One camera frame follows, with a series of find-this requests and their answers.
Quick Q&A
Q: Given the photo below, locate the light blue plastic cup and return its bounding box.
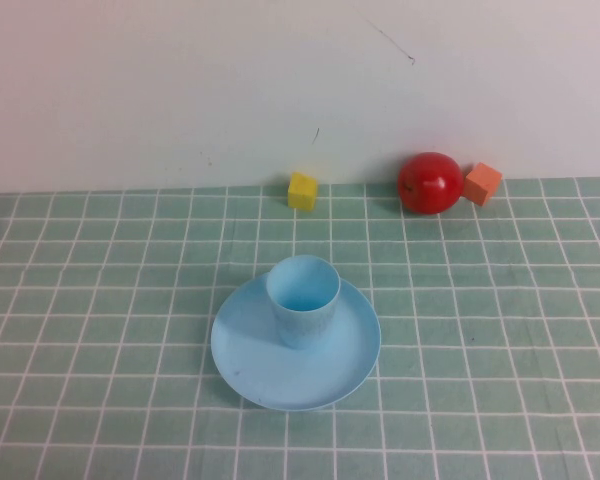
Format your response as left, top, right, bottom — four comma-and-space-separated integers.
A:
266, 254, 341, 350

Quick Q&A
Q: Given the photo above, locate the light blue plastic plate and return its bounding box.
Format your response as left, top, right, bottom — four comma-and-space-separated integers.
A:
210, 273, 382, 413

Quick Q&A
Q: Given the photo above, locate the yellow foam cube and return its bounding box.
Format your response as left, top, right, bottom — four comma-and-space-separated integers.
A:
287, 172, 320, 211

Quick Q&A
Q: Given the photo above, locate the red apple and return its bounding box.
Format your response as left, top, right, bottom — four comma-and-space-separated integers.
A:
397, 151, 466, 216

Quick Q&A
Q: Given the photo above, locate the orange foam cube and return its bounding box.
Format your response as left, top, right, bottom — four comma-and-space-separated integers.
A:
462, 161, 504, 207

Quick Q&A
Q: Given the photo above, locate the green checkered tablecloth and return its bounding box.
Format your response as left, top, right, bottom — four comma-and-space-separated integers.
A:
0, 177, 600, 480

